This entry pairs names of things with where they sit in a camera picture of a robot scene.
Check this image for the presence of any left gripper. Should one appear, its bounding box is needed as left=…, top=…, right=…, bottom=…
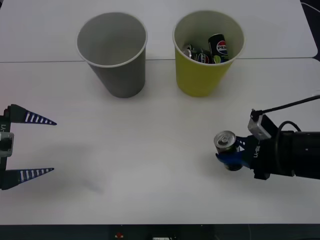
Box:
left=0, top=103, right=58, bottom=191

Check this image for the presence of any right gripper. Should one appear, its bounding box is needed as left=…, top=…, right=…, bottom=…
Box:
left=215, top=134, right=279, bottom=181

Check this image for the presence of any black and green drink can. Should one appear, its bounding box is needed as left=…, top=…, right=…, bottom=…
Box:
left=214, top=129, right=245, bottom=172

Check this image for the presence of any yellow-green plastic bin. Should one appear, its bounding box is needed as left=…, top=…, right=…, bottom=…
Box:
left=171, top=9, right=246, bottom=98

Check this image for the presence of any black can with silver top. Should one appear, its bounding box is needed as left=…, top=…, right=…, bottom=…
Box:
left=183, top=43, right=214, bottom=65

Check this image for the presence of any black can with round print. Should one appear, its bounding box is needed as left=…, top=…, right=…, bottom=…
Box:
left=207, top=33, right=230, bottom=64

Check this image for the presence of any grey plastic bin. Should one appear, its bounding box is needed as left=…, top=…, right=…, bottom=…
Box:
left=76, top=11, right=148, bottom=99

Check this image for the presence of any white cable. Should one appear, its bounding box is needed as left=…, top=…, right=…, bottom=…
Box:
left=299, top=1, right=320, bottom=13

